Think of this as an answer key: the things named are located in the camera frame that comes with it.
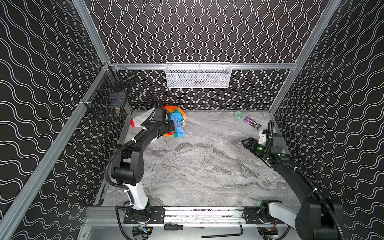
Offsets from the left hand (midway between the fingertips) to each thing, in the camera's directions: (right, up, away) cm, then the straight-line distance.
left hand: (178, 127), depth 94 cm
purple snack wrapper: (+54, +3, +18) cm, 57 cm away
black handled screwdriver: (0, -46, -25) cm, 53 cm away
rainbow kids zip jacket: (0, +7, +14) cm, 16 cm away
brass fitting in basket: (-32, +8, -13) cm, 35 cm away
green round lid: (+46, +9, +23) cm, 52 cm away
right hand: (+40, -10, -9) cm, 42 cm away
